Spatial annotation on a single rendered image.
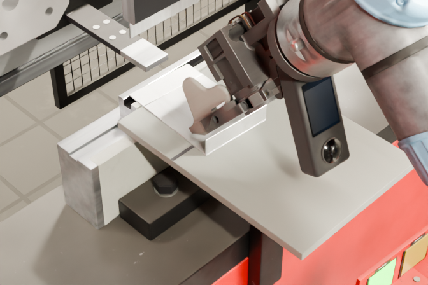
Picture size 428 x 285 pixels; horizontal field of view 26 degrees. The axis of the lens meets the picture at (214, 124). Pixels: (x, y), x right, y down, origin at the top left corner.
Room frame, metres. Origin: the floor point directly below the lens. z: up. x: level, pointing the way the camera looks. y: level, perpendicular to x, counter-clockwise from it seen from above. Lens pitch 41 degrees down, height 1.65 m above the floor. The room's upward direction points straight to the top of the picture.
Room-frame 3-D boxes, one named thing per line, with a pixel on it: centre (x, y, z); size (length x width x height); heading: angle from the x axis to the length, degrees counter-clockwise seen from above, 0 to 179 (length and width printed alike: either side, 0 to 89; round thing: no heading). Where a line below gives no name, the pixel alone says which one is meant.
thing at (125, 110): (0.85, 0.02, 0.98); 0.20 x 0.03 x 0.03; 135
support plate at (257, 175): (0.72, -0.05, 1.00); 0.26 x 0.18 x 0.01; 45
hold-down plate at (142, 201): (0.81, -0.02, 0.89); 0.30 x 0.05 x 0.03; 135
